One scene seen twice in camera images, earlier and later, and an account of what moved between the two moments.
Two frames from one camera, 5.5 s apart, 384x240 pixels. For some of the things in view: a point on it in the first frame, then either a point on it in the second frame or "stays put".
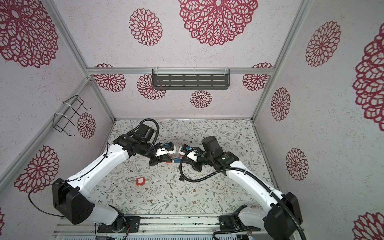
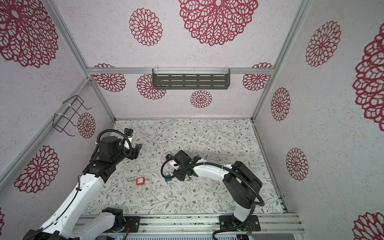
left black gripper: [160, 159] -> [134, 152]
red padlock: [140, 181] stays put
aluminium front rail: [151, 226] stays put
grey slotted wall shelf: [191, 78] stays put
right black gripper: [193, 162] -> [178, 176]
